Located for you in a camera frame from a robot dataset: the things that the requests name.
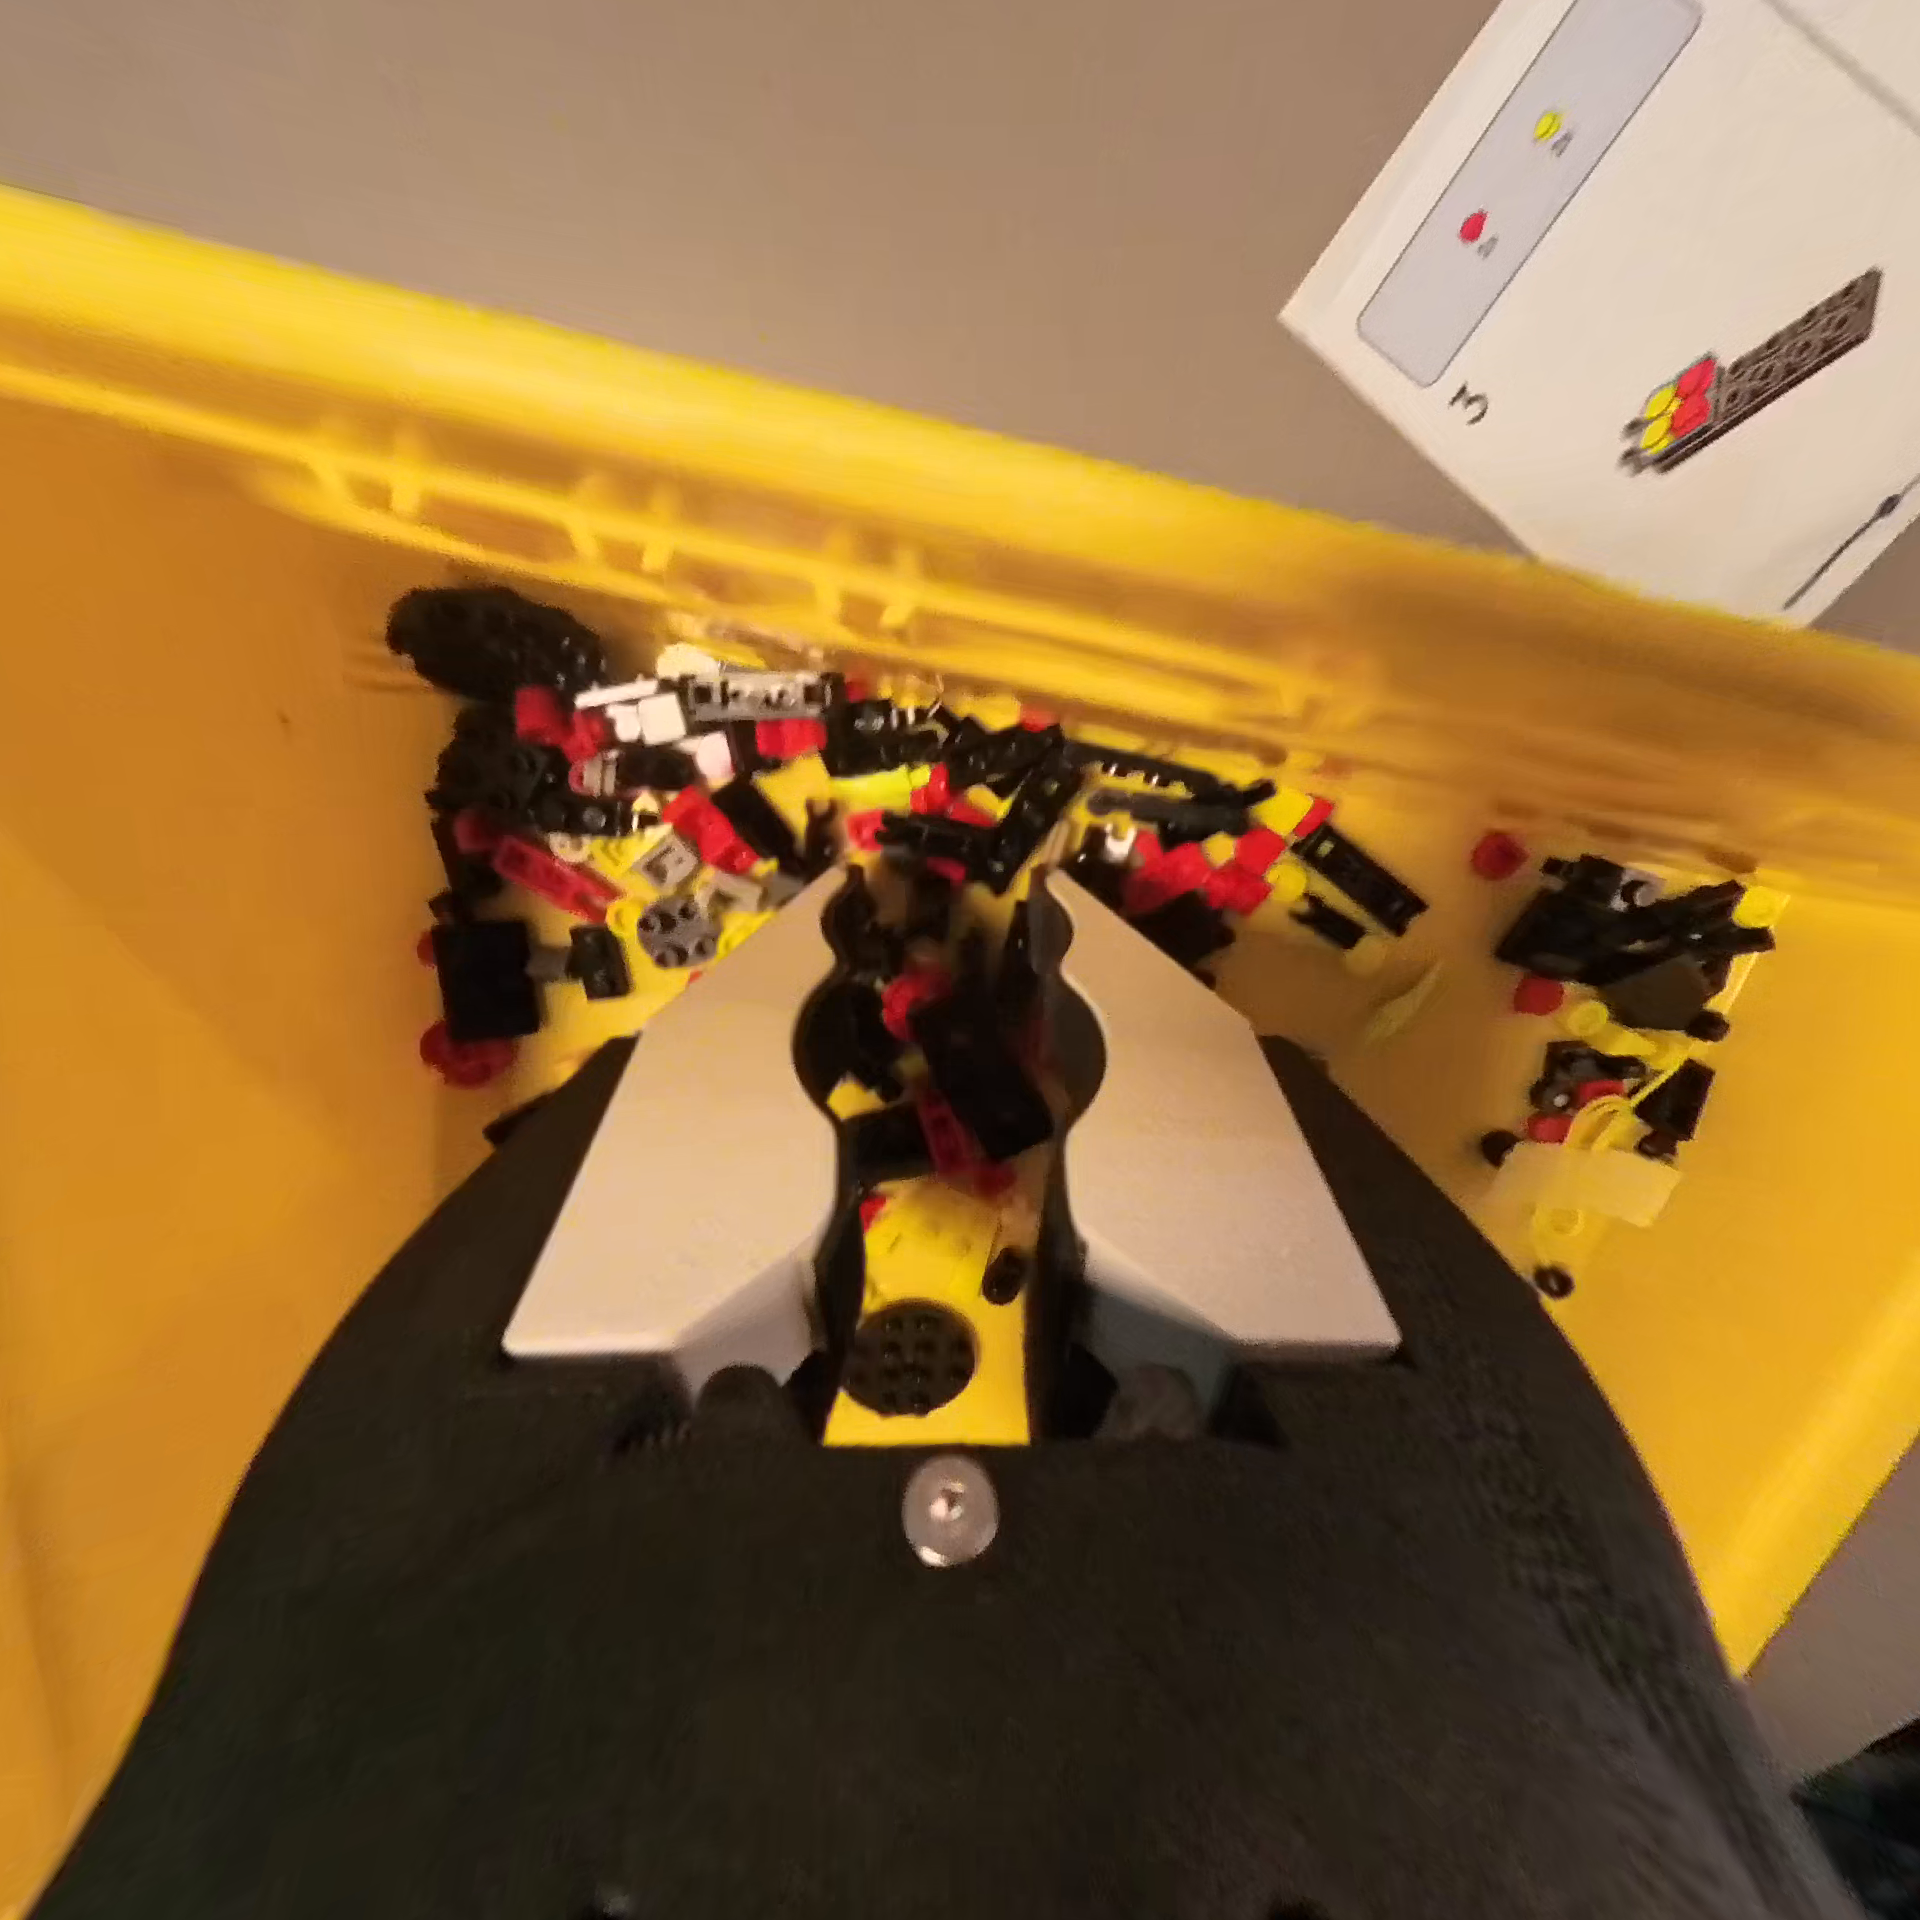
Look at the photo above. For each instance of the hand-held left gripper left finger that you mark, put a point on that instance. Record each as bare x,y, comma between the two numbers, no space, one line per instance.
691,1185

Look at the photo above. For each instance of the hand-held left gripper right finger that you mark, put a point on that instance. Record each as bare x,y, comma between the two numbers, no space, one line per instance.
1200,1185

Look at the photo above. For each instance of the pile of lego pieces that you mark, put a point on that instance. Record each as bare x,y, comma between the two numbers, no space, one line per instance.
961,797

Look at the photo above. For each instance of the yellow plastic bin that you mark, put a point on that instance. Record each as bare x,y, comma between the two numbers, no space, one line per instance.
194,1051

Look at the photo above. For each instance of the light blue instruction booklet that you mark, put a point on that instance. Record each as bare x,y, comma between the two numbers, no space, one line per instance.
1681,225

